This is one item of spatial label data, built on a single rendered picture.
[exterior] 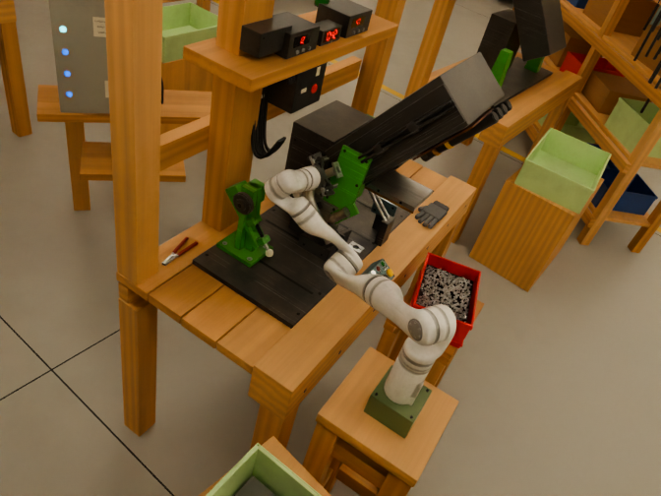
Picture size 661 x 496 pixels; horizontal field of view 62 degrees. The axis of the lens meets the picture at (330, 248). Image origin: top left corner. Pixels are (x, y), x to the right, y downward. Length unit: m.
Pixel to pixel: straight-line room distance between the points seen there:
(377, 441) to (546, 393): 1.75
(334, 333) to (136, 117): 0.85
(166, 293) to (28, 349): 1.17
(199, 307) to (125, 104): 0.65
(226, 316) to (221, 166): 0.50
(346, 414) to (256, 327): 0.38
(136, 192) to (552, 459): 2.25
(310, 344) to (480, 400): 1.48
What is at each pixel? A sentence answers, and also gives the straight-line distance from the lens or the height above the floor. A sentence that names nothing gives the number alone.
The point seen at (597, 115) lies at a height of 0.73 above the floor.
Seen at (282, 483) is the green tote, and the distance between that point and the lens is 1.44.
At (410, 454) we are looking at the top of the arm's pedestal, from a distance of 1.63.
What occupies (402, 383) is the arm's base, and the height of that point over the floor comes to 1.02.
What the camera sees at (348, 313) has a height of 0.90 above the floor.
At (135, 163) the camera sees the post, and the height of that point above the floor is 1.33.
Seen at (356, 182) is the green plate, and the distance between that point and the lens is 1.90.
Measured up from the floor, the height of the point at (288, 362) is 0.90.
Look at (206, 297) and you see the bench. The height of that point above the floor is 0.88.
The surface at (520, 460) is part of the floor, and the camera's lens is 2.91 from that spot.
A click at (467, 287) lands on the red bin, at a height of 0.87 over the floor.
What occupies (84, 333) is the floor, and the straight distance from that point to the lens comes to 2.88.
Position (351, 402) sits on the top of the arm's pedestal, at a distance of 1.67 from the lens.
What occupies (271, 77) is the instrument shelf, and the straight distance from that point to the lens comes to 1.65.
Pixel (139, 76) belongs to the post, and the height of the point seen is 1.57.
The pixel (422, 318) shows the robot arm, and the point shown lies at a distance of 1.37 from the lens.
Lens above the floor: 2.18
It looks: 39 degrees down
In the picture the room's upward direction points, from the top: 15 degrees clockwise
